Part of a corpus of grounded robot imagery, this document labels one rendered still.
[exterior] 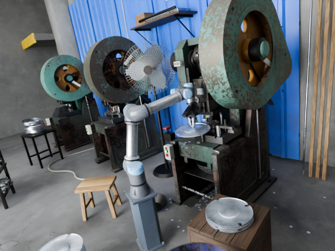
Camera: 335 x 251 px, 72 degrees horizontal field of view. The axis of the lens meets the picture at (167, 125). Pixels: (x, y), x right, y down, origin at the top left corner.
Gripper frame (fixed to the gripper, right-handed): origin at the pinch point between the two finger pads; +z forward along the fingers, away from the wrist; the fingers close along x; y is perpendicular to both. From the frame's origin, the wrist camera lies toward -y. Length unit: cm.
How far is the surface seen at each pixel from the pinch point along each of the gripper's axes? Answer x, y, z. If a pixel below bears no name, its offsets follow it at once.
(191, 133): -5.4, -8.0, 2.7
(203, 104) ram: -4.4, 12.4, -15.9
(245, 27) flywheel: -39, 26, -68
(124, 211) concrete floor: 62, -46, 80
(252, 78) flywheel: -39, 30, -32
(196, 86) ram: 3.8, 15.4, -30.7
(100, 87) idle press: 132, -7, -38
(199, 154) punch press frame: -3.7, -0.1, 24.1
